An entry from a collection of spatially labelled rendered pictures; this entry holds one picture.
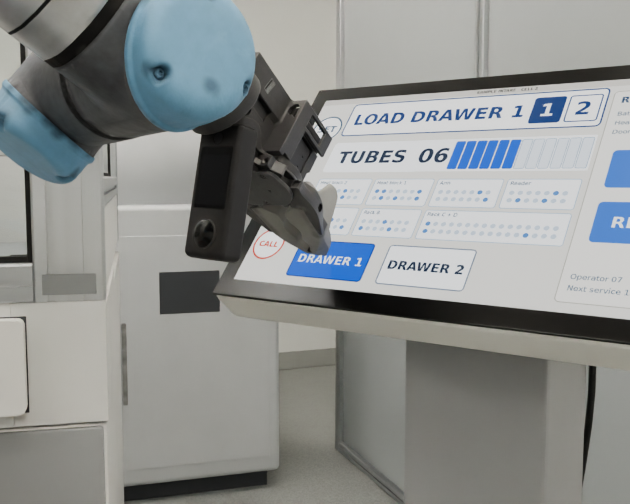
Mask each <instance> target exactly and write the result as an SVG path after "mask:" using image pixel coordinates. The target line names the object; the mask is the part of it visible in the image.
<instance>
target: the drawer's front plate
mask: <svg viewBox="0 0 630 504"><path fill-rule="evenodd" d="M27 406H28V399H27V370H26V342H25V323H24V321H23V320H22V319H20V318H6V319H0V417H12V416H21V415H23V414H24V413H25V411H26V409H27Z"/></svg>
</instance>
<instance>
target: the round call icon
mask: <svg viewBox="0 0 630 504"><path fill-rule="evenodd" d="M285 243H286V241H284V240H283V239H281V238H280V237H278V236H277V235H276V234H274V233H273V232H269V231H268V230H267V229H265V228H264V227H262V228H261V230H260V232H259V234H258V236H257V238H256V239H255V241H254V243H253V245H252V247H251V249H250V251H249V253H248V255H247V257H246V259H254V260H266V261H277V259H278V257H279V255H280V253H281V251H282V249H283V247H284V245H285Z"/></svg>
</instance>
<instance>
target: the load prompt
mask: <svg viewBox="0 0 630 504"><path fill-rule="evenodd" d="M611 90H612V87H608V88H593V89H578V90H563V91H548V92H533V93H518V94H503V95H489V96H474V97H459V98H444V99H429V100H414V101H399V102H385V103H370V104H355V106H354V108H353V110H352V112H351V114H350V116H349V118H348V120H347V122H346V124H345V126H344V129H343V131H342V133H341V135H340V137H346V136H372V135H398V134H424V133H450V132H476V131H502V130H528V129H554V128H580V127H601V123H602V120H603V117H604V113H605V110H606V107H607V103H608V100H609V97H610V93H611Z"/></svg>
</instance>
